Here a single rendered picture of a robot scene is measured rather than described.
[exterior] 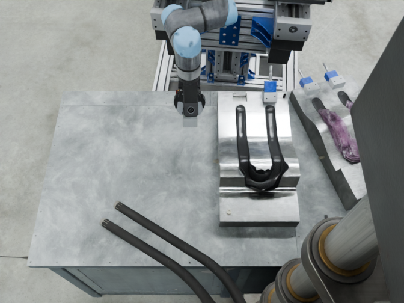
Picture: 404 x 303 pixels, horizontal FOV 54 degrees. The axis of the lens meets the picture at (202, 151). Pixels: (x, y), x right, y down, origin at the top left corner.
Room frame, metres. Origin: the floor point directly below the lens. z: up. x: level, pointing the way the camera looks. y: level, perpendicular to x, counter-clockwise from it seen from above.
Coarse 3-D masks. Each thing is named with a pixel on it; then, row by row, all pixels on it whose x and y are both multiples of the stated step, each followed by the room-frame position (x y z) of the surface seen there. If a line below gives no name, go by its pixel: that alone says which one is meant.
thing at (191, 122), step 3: (183, 114) 0.77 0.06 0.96; (183, 117) 0.76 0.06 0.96; (186, 117) 0.76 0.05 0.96; (189, 117) 0.76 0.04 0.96; (192, 117) 0.76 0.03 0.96; (195, 117) 0.76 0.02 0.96; (183, 120) 0.75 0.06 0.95; (186, 120) 0.75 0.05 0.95; (189, 120) 0.75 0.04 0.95; (192, 120) 0.75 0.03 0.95; (195, 120) 0.75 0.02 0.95; (183, 123) 0.75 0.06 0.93; (186, 123) 0.75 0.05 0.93; (189, 123) 0.75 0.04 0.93; (192, 123) 0.75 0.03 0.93; (195, 123) 0.75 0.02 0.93; (183, 126) 0.75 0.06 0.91; (186, 126) 0.75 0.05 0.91; (189, 126) 0.75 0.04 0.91; (192, 126) 0.75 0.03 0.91; (195, 126) 0.75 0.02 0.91
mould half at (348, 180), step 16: (352, 80) 1.00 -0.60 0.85; (304, 96) 0.92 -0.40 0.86; (320, 96) 0.92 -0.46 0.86; (336, 96) 0.92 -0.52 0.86; (352, 96) 0.92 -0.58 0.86; (304, 112) 0.84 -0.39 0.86; (336, 112) 0.83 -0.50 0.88; (304, 128) 0.81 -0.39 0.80; (320, 128) 0.75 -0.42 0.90; (352, 128) 0.75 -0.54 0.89; (320, 144) 0.71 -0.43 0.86; (320, 160) 0.67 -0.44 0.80; (336, 160) 0.64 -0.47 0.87; (336, 176) 0.58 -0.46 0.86; (352, 176) 0.56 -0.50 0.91; (352, 192) 0.50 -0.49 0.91
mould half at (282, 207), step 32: (224, 96) 0.90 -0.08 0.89; (256, 96) 0.90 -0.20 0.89; (224, 128) 0.76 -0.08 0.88; (256, 128) 0.76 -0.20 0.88; (288, 128) 0.76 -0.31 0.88; (224, 160) 0.61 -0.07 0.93; (256, 160) 0.61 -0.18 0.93; (288, 160) 0.61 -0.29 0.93; (224, 192) 0.52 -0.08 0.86; (256, 192) 0.52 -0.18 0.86; (288, 192) 0.52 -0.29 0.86; (224, 224) 0.42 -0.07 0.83; (256, 224) 0.42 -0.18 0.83; (288, 224) 0.42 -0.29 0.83
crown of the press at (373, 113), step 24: (384, 72) 0.19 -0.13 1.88; (360, 96) 0.20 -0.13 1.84; (384, 96) 0.17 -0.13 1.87; (360, 120) 0.18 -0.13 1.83; (384, 120) 0.16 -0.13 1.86; (360, 144) 0.16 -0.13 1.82; (384, 144) 0.14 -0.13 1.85; (384, 168) 0.13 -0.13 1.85; (384, 192) 0.11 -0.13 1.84; (384, 216) 0.10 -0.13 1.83; (384, 240) 0.08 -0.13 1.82; (384, 264) 0.07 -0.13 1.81
